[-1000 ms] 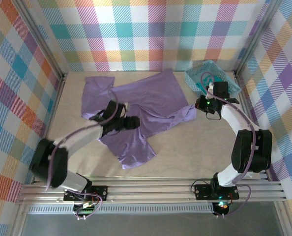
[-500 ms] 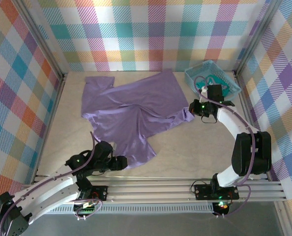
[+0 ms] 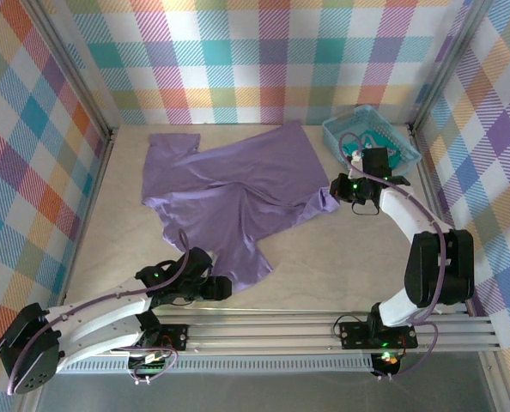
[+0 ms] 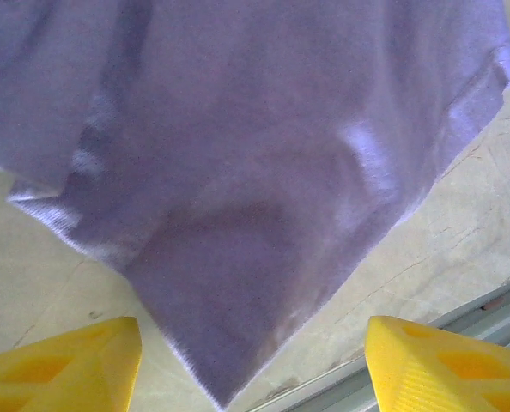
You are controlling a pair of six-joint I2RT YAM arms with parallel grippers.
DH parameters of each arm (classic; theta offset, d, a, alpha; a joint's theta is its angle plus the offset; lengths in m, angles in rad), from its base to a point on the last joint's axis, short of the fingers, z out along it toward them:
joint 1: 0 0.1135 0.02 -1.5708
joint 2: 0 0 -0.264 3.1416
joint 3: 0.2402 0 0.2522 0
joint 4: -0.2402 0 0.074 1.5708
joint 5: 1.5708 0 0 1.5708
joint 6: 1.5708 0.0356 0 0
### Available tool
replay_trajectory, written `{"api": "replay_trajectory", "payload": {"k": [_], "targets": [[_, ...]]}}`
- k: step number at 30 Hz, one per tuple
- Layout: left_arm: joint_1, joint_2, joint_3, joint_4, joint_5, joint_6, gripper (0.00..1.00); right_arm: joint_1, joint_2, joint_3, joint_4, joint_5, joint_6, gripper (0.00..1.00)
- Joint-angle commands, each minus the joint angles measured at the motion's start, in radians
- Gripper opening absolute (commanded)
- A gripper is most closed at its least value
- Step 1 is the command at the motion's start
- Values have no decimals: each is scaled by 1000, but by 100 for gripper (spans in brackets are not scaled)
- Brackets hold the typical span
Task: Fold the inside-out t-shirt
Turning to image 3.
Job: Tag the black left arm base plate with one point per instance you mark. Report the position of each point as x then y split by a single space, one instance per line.
177 337

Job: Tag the aluminium frame post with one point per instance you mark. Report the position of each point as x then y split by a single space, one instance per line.
450 64
72 64

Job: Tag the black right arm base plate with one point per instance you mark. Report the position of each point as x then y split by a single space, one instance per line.
353 337

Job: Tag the purple t-shirt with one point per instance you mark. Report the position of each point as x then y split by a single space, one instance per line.
238 171

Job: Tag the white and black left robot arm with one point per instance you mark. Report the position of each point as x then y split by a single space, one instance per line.
100 313

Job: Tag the aluminium table side rail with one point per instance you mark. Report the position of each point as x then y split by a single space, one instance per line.
108 148
426 173

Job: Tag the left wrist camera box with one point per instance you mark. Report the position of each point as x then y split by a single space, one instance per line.
212 256

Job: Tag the teal t-shirt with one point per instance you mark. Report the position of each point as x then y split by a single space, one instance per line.
394 156

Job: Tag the long aluminium base rail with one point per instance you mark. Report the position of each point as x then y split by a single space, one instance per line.
259 335

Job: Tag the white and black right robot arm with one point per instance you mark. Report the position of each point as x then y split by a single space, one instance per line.
409 214

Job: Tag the small black controller board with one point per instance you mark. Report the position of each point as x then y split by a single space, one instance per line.
388 362
147 368

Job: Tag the light blue plastic basket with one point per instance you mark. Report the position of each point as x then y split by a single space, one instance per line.
345 124

